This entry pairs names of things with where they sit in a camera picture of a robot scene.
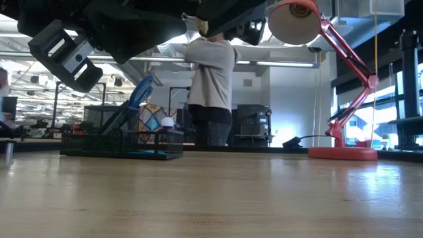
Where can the grey-blue pen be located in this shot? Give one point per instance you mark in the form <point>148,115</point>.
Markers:
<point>116,123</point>

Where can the teal sticky note pad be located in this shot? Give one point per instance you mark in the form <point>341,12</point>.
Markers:
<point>148,152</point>

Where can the black mesh desk organizer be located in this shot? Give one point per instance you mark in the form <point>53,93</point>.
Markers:
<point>99,147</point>

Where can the colourful patchwork panel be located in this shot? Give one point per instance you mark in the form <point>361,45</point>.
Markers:
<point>152,120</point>

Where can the black cabinet machine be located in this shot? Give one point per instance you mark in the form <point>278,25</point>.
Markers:
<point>252,125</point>

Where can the black lamp power plug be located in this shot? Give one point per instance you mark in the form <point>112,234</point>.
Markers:
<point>291,142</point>

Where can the black background monitor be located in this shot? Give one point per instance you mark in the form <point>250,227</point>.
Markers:
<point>11,105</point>

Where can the red desk lamp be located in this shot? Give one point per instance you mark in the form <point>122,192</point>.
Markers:
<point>343,153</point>

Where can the black aluminium table frame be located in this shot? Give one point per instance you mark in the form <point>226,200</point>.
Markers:
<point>257,149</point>

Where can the black vertical post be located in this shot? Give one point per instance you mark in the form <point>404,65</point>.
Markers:
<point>409,99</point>

